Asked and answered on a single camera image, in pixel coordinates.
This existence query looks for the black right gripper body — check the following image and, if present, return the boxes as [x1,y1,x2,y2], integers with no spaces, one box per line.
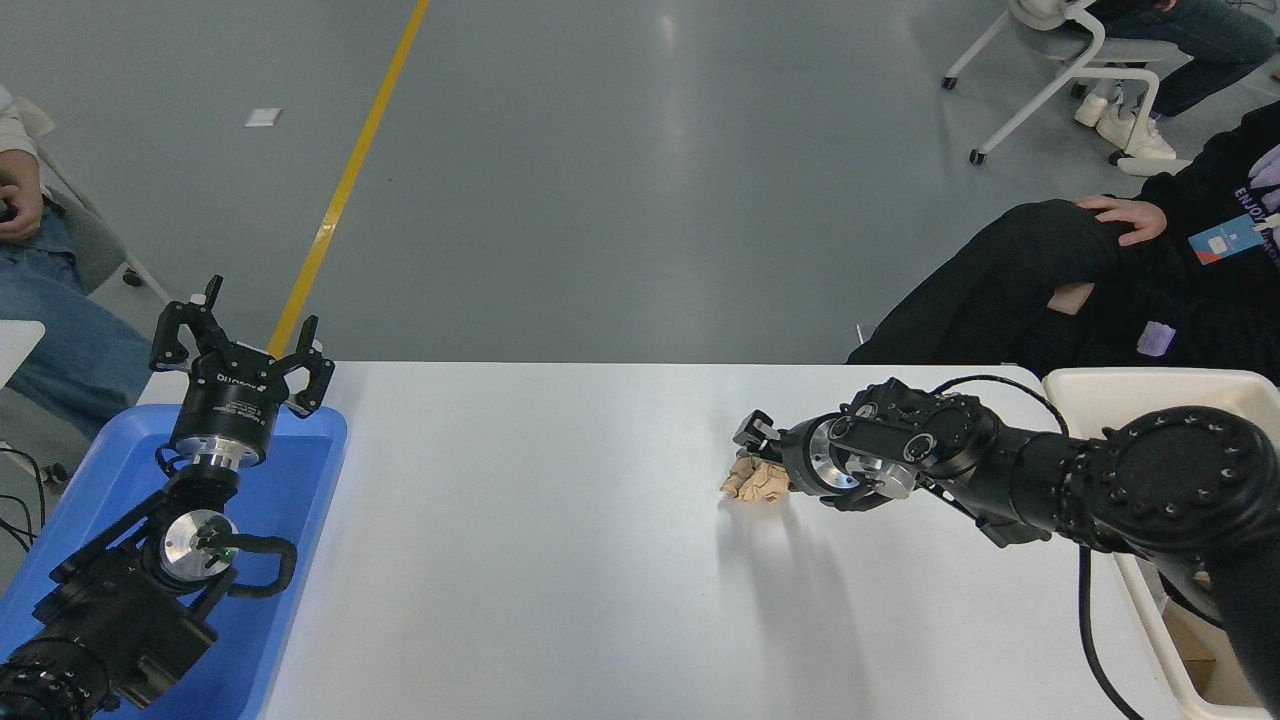
[783,414,828,497]

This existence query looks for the grey office chair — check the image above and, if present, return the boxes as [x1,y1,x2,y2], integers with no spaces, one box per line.
[18,100,173,307]

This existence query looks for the blue plastic tray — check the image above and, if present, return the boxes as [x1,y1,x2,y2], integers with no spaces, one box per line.
[0,403,348,720]

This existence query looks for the brown cardboard piece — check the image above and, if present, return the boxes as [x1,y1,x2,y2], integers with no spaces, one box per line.
[1163,600,1241,701]

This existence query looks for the white frame office chair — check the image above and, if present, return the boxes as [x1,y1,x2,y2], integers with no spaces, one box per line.
[940,0,1193,167]

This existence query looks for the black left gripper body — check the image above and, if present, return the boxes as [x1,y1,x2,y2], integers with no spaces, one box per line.
[169,345,293,451]

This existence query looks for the tan paper ball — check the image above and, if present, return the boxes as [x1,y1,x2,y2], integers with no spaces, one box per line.
[719,448,793,504]

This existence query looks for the blue name badge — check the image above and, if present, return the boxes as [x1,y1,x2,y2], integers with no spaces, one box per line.
[1190,212,1271,264]

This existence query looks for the person's hand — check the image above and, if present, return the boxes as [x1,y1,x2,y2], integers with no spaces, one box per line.
[1074,195,1169,247]
[0,150,44,244]

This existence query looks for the black cables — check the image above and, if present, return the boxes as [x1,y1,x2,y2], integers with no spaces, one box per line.
[0,445,69,554]

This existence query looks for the white board corner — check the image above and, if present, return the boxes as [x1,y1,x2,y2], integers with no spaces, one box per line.
[0,320,46,387]

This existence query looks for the person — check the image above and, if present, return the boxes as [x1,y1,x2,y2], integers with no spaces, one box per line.
[1074,0,1280,178]
[0,85,157,441]
[845,100,1280,386]

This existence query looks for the large pale plastic bin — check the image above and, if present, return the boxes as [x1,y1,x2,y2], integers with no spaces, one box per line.
[1042,367,1280,720]

